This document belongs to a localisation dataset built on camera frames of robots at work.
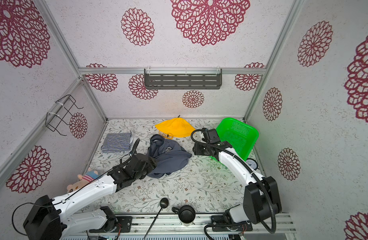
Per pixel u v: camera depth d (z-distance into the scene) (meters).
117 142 1.03
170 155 0.92
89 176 0.83
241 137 1.09
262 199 0.43
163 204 0.79
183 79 0.97
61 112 0.79
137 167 0.61
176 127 1.13
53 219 0.39
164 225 0.75
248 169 0.47
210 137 0.65
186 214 0.77
